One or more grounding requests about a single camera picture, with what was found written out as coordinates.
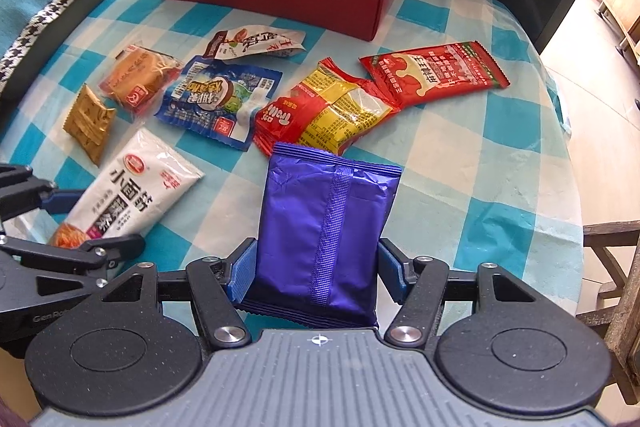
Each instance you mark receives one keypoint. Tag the dark wooden stool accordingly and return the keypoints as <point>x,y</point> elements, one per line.
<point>617,325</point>

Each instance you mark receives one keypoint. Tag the orange cake snack packet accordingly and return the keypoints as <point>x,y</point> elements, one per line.
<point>138,75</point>

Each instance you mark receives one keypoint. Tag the houndstooth trim cushion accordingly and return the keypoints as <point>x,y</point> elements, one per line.
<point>18,68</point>

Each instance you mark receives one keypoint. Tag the blue white checkered cloth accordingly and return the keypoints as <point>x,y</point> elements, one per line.
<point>486,176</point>

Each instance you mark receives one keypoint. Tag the red yellow snack packet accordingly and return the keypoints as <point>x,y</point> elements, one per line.
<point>329,110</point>

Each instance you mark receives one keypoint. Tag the wooden tv shelf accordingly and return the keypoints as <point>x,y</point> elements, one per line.
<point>625,14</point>

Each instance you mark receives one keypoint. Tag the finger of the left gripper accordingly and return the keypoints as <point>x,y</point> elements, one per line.
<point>92,255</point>
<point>21,191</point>

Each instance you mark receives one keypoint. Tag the red long snack packet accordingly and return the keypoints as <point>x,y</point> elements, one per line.
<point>417,76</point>

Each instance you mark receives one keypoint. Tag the blue coconut snack packet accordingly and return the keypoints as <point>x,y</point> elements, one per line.
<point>218,100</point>

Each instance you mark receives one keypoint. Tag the purple foil snack packet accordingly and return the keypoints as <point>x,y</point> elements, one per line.
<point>317,246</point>

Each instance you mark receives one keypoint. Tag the white duck gizzard packet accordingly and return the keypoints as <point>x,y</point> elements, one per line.
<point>250,40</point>

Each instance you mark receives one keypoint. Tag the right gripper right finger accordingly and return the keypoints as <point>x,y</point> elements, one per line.
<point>418,286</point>

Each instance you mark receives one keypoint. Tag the white latiao snack packet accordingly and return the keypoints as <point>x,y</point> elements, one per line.
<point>143,180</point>

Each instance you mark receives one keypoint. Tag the gold cracker packet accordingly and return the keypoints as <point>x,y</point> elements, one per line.
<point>89,123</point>

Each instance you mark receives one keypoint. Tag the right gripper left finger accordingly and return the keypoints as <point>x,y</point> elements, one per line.
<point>217,286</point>

